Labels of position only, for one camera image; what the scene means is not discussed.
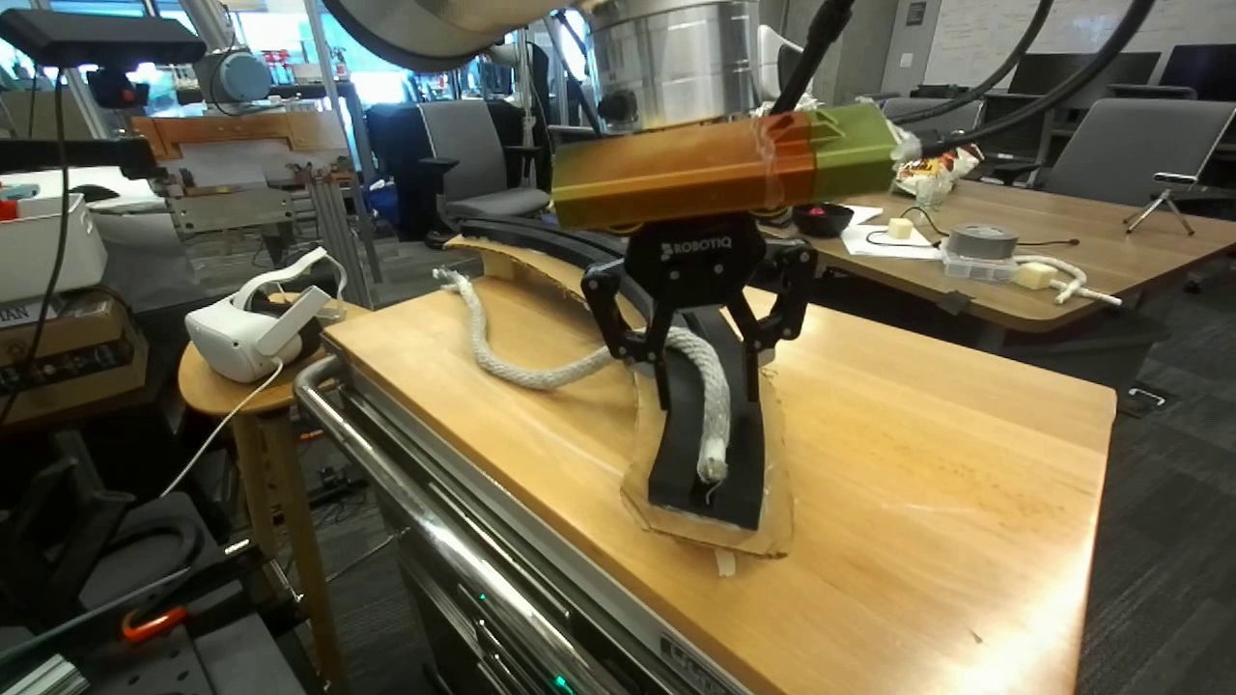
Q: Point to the grey tape roll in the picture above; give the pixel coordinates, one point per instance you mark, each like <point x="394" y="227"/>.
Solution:
<point x="984" y="243"/>

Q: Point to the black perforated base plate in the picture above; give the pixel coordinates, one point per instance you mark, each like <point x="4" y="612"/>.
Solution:
<point x="206" y="663"/>

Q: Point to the black bowl with red item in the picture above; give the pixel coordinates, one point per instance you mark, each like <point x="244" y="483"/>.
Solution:
<point x="826" y="216"/>

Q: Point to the orange green camera mount block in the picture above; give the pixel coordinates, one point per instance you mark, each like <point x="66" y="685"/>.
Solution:
<point x="671" y="166"/>

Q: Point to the small black tripod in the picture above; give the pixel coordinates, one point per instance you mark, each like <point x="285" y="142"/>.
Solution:
<point x="1162" y="198"/>

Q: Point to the black rounded loop mat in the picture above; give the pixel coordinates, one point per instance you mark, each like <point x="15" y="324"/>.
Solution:
<point x="131" y="545"/>

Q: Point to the round wooden stool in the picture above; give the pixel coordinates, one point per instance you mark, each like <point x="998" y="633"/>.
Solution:
<point x="216" y="389"/>

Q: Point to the crumpled snack bag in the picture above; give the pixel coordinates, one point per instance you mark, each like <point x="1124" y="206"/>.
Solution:
<point x="948" y="170"/>

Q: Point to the black flat overhead shelf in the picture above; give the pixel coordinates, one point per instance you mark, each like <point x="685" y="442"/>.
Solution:
<point x="91" y="36"/>

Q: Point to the white plastic box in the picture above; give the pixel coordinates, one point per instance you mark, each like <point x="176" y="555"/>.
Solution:
<point x="44" y="243"/>

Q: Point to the black computer monitor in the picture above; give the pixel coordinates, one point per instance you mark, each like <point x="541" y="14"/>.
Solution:
<point x="1203" y="70"/>

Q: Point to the white paper sheet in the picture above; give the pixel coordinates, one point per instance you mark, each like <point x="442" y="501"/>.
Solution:
<point x="875" y="242"/>

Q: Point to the white VR headset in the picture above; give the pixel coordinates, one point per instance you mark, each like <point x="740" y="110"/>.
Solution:
<point x="236" y="341"/>

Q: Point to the brown cardboard box stack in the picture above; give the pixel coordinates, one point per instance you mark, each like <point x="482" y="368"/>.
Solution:
<point x="65" y="361"/>

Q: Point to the black curved track on cardboard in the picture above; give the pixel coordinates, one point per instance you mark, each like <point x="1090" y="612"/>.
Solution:
<point x="680" y="466"/>

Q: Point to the long wooden conference table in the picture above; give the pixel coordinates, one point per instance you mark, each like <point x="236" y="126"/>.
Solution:
<point x="1123" y="251"/>

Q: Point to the grey office chair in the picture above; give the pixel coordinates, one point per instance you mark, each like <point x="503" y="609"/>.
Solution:
<point x="470" y="148"/>
<point x="1133" y="142"/>

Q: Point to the wooden workbench rack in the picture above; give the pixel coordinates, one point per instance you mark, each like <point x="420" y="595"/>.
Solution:
<point x="244" y="166"/>

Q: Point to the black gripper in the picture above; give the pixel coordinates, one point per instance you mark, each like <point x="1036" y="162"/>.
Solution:
<point x="696" y="263"/>

